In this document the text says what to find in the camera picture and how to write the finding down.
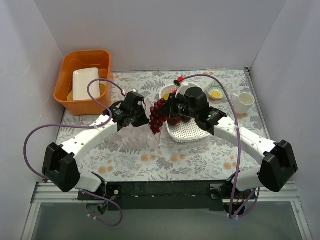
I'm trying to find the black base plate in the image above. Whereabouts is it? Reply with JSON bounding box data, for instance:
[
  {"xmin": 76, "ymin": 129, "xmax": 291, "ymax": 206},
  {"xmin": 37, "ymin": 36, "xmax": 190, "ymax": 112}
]
[{"xmin": 77, "ymin": 180, "xmax": 257, "ymax": 211}]

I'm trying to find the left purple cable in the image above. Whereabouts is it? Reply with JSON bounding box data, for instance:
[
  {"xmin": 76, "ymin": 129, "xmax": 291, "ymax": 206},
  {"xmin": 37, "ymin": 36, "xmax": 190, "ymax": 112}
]
[{"xmin": 23, "ymin": 78, "xmax": 126, "ymax": 228}]

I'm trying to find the floral table mat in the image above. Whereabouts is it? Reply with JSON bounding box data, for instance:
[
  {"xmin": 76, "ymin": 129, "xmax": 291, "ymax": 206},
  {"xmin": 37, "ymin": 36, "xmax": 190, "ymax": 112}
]
[{"xmin": 78, "ymin": 69, "xmax": 258, "ymax": 182}]

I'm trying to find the patterned small bowl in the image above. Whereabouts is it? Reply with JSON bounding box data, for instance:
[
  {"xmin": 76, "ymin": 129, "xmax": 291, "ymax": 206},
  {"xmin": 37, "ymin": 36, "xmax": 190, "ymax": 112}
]
[{"xmin": 206, "ymin": 83, "xmax": 226, "ymax": 101}]

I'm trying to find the yellow starfruit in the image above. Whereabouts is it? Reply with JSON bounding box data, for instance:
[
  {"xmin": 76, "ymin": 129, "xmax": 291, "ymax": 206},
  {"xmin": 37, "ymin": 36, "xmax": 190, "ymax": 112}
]
[{"xmin": 163, "ymin": 93, "xmax": 170, "ymax": 100}]

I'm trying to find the white rectangular plate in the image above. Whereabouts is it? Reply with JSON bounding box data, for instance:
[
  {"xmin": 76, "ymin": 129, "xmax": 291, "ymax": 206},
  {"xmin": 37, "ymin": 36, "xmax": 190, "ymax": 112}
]
[{"xmin": 72, "ymin": 67, "xmax": 99, "ymax": 101}]

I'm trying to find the dark red plum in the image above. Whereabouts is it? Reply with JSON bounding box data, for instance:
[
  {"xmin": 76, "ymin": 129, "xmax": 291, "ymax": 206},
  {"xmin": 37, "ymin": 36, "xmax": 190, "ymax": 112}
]
[{"xmin": 167, "ymin": 117, "xmax": 182, "ymax": 127}]

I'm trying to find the clear zip top bag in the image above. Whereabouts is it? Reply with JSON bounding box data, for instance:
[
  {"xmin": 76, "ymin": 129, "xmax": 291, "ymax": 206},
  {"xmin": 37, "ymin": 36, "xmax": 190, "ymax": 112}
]
[{"xmin": 107, "ymin": 98, "xmax": 166, "ymax": 161}]

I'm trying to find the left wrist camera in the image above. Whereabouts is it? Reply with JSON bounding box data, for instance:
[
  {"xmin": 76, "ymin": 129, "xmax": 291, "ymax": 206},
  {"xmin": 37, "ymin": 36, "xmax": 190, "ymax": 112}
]
[{"xmin": 121, "ymin": 89, "xmax": 137, "ymax": 97}]

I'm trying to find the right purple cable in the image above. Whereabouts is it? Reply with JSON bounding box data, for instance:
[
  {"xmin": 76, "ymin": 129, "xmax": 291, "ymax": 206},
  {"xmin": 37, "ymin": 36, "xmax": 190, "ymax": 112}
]
[{"xmin": 182, "ymin": 73, "xmax": 261, "ymax": 220}]

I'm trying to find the white perforated fruit basket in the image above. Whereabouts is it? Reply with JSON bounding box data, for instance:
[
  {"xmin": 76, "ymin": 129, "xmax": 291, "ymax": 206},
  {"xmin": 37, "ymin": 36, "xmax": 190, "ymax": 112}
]
[{"xmin": 159, "ymin": 84, "xmax": 211, "ymax": 143}]

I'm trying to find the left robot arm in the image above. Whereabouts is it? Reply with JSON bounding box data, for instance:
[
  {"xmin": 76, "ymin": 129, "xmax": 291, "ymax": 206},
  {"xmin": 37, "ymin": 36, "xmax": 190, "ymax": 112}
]
[{"xmin": 42, "ymin": 91, "xmax": 149, "ymax": 200}]

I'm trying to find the aluminium frame rail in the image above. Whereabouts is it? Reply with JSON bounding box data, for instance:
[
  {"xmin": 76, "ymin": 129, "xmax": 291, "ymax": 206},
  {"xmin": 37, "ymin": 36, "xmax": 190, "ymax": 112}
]
[{"xmin": 22, "ymin": 181, "xmax": 312, "ymax": 240}]

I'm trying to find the orange plastic tub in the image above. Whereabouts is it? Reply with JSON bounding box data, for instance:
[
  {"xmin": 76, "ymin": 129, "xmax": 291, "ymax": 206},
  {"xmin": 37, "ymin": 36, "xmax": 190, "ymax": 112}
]
[{"xmin": 53, "ymin": 49, "xmax": 113, "ymax": 116}]

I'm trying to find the purple cable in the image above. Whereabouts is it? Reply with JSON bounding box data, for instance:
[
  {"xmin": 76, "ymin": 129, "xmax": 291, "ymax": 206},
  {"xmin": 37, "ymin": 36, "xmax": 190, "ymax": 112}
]
[
  {"xmin": 182, "ymin": 73, "xmax": 261, "ymax": 220},
  {"xmin": 23, "ymin": 78, "xmax": 126, "ymax": 228}
]

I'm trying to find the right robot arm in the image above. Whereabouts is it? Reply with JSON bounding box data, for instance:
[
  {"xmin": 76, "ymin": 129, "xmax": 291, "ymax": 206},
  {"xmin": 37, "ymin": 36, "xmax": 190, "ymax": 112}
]
[{"xmin": 154, "ymin": 87, "xmax": 298, "ymax": 199}]

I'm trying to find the red grape bunch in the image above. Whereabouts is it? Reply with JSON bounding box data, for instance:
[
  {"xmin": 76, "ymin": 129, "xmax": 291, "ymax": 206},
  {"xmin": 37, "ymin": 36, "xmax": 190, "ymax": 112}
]
[{"xmin": 149, "ymin": 98, "xmax": 167, "ymax": 135}]

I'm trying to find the white mug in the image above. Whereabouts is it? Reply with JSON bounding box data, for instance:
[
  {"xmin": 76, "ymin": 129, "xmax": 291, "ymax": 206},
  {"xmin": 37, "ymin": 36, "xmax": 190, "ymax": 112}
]
[{"xmin": 232, "ymin": 92, "xmax": 255, "ymax": 115}]

